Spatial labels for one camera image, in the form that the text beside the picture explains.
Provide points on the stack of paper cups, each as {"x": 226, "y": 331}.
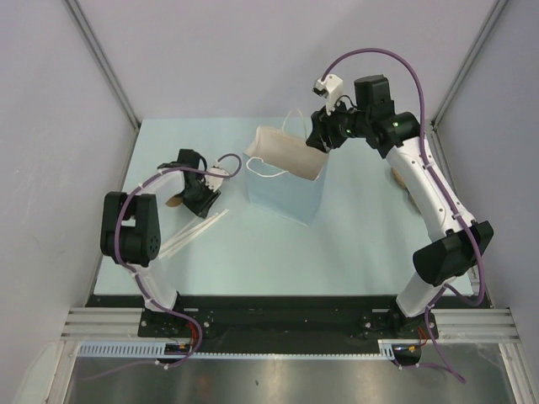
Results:
{"x": 174, "y": 201}

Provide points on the light blue paper bag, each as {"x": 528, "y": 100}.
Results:
{"x": 285, "y": 176}

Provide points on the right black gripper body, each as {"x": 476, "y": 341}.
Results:
{"x": 336, "y": 124}

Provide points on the white slotted cable duct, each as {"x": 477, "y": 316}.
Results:
{"x": 172, "y": 350}

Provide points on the aluminium frame post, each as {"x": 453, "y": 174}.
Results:
{"x": 96, "y": 50}
{"x": 474, "y": 52}

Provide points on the aluminium frame post left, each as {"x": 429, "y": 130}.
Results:
{"x": 96, "y": 50}

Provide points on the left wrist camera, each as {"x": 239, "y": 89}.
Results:
{"x": 215, "y": 177}

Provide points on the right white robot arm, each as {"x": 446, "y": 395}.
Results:
{"x": 457, "y": 240}

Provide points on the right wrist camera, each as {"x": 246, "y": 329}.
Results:
{"x": 331, "y": 89}

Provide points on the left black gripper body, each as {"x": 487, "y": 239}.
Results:
{"x": 200, "y": 197}

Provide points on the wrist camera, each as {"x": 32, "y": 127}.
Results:
{"x": 331, "y": 89}
{"x": 215, "y": 177}

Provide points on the aluminium frame post right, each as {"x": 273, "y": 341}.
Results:
{"x": 474, "y": 52}

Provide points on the brown pulp cup carrier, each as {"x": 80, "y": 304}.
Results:
{"x": 402, "y": 185}

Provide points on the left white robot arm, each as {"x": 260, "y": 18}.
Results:
{"x": 131, "y": 229}

